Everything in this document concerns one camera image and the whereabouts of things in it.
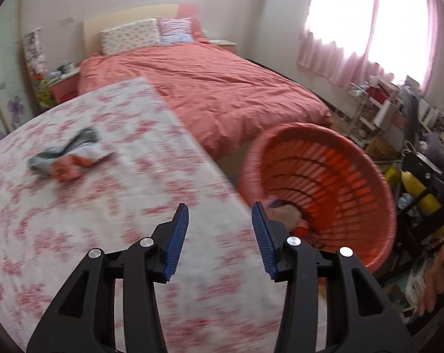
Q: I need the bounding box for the red plaid cloth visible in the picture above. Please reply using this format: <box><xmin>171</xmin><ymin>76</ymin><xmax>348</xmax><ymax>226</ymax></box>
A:
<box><xmin>268</xmin><ymin>206</ymin><xmax>303</xmax><ymax>234</ymax></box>

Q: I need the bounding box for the white floral pillow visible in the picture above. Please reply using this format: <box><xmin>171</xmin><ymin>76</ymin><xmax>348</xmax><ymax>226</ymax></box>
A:
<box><xmin>100</xmin><ymin>18</ymin><xmax>162</xmax><ymax>56</ymax></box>

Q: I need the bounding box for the bed with pink duvet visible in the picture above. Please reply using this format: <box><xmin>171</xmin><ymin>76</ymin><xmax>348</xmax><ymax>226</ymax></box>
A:
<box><xmin>77</xmin><ymin>39</ymin><xmax>333</xmax><ymax>160</ymax></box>

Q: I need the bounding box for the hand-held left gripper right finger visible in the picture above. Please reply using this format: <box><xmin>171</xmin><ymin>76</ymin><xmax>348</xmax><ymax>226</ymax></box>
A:
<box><xmin>251</xmin><ymin>202</ymin><xmax>417</xmax><ymax>353</ymax></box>

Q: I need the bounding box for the cardboard box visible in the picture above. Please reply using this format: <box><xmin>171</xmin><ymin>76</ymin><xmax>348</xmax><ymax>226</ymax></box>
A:
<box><xmin>365</xmin><ymin>138</ymin><xmax>395</xmax><ymax>160</ymax></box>

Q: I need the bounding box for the beige and pink headboard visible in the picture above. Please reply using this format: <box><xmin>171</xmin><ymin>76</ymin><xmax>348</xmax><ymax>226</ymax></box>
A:
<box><xmin>83</xmin><ymin>3</ymin><xmax>202</xmax><ymax>57</ymax></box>

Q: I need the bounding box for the person's right hand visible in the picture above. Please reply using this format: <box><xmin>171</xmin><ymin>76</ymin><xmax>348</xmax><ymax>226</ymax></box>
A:
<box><xmin>415</xmin><ymin>243</ymin><xmax>444</xmax><ymax>317</ymax></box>

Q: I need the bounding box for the orange plastic laundry basket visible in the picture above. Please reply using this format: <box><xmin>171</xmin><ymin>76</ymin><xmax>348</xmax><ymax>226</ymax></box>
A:
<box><xmin>237</xmin><ymin>123</ymin><xmax>397</xmax><ymax>274</ymax></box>

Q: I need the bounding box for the white wire rack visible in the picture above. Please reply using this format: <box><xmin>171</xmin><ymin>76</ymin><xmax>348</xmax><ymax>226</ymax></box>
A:
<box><xmin>332</xmin><ymin>81</ymin><xmax>370</xmax><ymax>144</ymax></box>

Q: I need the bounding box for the white shelf unit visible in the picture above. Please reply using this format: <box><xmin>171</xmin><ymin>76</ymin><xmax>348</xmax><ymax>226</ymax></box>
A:
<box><xmin>362</xmin><ymin>75</ymin><xmax>421</xmax><ymax>148</ymax></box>

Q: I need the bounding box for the yellow bottle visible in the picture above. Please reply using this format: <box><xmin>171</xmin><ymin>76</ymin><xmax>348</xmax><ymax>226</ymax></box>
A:
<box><xmin>401</xmin><ymin>171</ymin><xmax>441</xmax><ymax>216</ymax></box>

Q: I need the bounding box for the beige nightstand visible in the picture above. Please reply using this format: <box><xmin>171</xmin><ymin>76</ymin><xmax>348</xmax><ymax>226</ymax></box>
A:
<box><xmin>207</xmin><ymin>38</ymin><xmax>238</xmax><ymax>55</ymax></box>

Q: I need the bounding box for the pink nightstand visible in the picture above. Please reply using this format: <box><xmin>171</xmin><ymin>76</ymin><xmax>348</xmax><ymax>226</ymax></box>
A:
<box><xmin>48</xmin><ymin>70</ymin><xmax>81</xmax><ymax>104</ymax></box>

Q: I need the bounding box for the floral glass sliding wardrobe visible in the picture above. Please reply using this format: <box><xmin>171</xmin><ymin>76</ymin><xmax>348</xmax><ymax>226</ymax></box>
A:
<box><xmin>0</xmin><ymin>4</ymin><xmax>42</xmax><ymax>151</ymax></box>

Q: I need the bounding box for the grey white orange sock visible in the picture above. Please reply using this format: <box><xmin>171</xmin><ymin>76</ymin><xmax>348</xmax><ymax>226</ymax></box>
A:
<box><xmin>28</xmin><ymin>127</ymin><xmax>114</xmax><ymax>184</ymax></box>

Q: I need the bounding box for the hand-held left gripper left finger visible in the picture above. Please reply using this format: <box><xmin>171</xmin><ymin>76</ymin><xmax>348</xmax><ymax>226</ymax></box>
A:
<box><xmin>26</xmin><ymin>203</ymin><xmax>190</xmax><ymax>353</ymax></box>

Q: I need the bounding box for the green plush toy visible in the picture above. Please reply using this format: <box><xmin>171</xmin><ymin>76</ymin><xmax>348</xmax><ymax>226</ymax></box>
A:
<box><xmin>36</xmin><ymin>77</ymin><xmax>57</xmax><ymax>109</ymax></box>

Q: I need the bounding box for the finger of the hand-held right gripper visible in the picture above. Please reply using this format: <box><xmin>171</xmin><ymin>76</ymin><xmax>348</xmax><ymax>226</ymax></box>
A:
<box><xmin>401</xmin><ymin>150</ymin><xmax>444</xmax><ymax>229</ymax></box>

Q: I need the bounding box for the pink curtain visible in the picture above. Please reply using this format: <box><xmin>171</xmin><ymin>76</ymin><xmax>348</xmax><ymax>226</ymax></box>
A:
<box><xmin>297</xmin><ymin>0</ymin><xmax>439</xmax><ymax>89</ymax></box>

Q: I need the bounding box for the plush toy display shelf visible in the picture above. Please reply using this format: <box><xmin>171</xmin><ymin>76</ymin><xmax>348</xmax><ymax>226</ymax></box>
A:
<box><xmin>23</xmin><ymin>27</ymin><xmax>49</xmax><ymax>113</ymax></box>

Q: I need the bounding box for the pink striped pillow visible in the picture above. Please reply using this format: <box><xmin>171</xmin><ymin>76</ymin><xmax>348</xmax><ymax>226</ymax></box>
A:
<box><xmin>159</xmin><ymin>17</ymin><xmax>195</xmax><ymax>46</ymax></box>

